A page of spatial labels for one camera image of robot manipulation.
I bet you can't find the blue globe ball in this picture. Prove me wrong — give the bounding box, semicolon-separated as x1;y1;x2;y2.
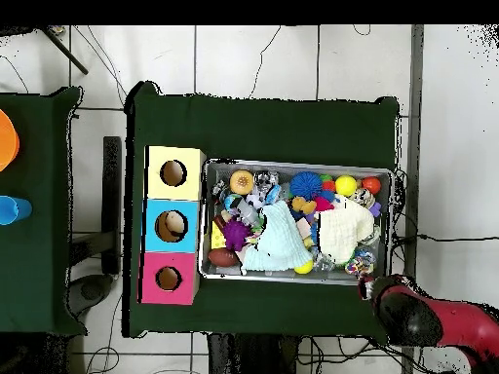
223;193;244;211

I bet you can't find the orange smooth ball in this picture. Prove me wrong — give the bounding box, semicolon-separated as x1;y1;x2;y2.
361;175;382;196

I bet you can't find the black floor cable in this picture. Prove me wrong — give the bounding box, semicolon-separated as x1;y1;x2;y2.
416;233;499;243

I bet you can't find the brown toy football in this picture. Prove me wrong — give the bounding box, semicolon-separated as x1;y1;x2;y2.
207;247;240;269

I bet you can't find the shallow metal mesh bin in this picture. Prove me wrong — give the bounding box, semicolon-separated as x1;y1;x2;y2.
198;157;395;282

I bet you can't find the yellow smooth ball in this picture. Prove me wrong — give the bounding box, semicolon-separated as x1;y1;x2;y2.
334;174;359;198

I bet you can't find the toy burger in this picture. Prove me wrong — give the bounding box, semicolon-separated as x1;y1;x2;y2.
228;169;255;196

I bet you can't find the orange plastic object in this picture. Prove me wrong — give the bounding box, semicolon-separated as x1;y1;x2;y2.
0;108;20;172

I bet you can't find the black rod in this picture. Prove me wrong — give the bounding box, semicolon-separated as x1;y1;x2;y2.
40;25;90;75

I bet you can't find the purple spiky ball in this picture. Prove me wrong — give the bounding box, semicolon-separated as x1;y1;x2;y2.
221;217;251;252

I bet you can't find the light blue muslin cloth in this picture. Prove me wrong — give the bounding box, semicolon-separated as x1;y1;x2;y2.
241;199;315;273

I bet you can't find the grey round base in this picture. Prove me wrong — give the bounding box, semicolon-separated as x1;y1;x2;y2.
67;274;115;318

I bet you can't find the black flat panel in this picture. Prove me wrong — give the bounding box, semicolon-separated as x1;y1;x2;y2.
101;135;123;276

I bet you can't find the multicoloured knotted cloth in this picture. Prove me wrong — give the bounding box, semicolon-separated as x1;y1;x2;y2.
344;247;378;279

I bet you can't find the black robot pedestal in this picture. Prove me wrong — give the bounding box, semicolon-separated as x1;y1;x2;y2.
206;332;301;374

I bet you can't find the large blue spiky ball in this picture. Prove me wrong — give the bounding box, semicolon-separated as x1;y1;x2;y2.
288;170;324;201

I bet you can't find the blue plastic cup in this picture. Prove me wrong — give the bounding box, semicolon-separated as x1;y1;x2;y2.
0;195;33;226

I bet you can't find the dark green table cloth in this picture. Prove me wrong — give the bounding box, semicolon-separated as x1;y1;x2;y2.
0;86;88;337
122;80;401;339

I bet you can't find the yellow cheese toy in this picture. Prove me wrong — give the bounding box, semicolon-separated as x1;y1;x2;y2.
211;221;227;250

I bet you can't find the cream muslin cloth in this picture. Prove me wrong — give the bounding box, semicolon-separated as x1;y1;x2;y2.
313;194;376;266

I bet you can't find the wooden box with three holes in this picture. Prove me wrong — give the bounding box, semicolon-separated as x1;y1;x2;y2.
137;145;207;306

